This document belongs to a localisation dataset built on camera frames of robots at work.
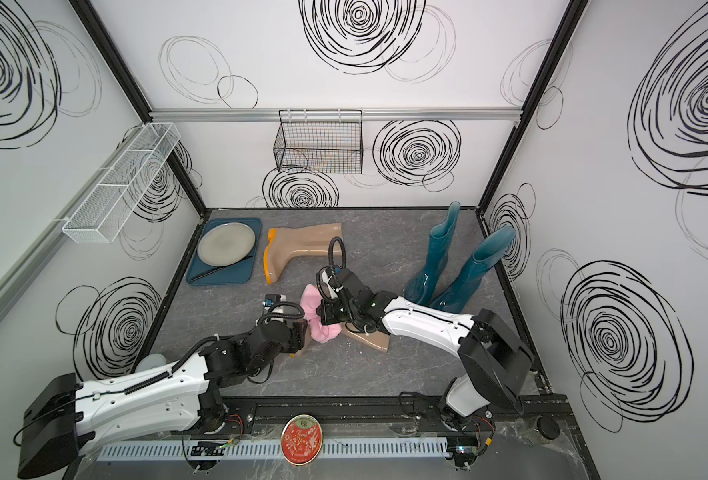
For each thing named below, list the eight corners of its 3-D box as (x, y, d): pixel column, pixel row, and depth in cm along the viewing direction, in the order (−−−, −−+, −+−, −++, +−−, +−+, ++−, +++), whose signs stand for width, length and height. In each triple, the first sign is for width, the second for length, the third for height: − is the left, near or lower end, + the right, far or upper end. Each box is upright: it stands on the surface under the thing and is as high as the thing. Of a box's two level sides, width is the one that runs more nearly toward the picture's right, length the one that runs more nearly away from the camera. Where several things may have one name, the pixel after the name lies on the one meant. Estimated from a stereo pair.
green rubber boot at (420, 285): (407, 299, 97) (420, 252, 77) (429, 249, 110) (445, 198, 90) (427, 308, 95) (446, 262, 75) (448, 256, 108) (468, 205, 88)
